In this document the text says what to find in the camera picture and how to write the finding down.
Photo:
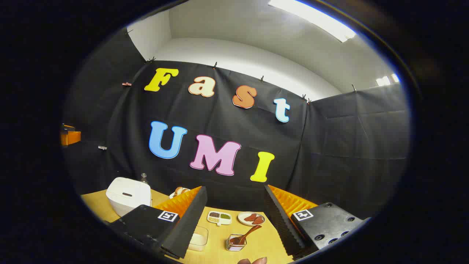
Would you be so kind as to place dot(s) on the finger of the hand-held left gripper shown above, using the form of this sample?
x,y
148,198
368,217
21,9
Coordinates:
x,y
70,138

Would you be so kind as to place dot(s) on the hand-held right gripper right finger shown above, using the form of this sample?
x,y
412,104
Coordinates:
x,y
280,220

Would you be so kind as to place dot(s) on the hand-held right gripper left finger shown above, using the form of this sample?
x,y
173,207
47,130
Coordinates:
x,y
190,216

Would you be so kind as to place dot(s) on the clear plastic rice box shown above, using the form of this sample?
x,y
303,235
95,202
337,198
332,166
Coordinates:
x,y
198,240

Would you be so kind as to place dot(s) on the brown wooden spoon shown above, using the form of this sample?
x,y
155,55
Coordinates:
x,y
244,234

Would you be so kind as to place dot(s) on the white rice cooker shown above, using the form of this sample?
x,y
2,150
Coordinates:
x,y
128,196

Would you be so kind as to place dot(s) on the red meat slice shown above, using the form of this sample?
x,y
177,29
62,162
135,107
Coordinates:
x,y
258,220
250,217

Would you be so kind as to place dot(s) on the white toaster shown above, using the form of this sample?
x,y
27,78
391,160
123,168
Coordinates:
x,y
171,195

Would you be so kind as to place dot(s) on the white divided bean dish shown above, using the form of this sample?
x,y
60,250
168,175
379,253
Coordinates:
x,y
219,217

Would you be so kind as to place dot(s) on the white round plate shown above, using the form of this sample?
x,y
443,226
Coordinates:
x,y
242,220

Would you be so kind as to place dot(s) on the clear plastic bottle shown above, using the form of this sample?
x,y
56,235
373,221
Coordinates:
x,y
144,179

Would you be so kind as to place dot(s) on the black backdrop cloth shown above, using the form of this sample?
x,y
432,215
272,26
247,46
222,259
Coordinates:
x,y
220,121

